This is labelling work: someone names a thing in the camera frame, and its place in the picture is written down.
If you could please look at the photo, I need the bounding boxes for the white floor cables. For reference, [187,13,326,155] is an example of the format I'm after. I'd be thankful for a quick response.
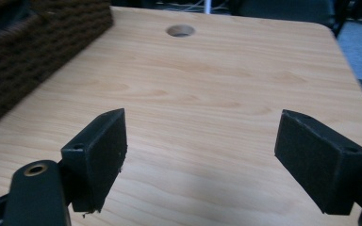
[155,0,230,14]

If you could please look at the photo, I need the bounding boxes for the dark brown woven basket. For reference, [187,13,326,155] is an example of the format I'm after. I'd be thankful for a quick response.
[0,0,114,136]

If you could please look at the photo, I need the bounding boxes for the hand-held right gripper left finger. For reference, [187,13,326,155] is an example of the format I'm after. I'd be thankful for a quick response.
[60,107,128,215]

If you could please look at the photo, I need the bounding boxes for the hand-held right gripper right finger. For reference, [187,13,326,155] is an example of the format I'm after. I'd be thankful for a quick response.
[273,108,362,217]

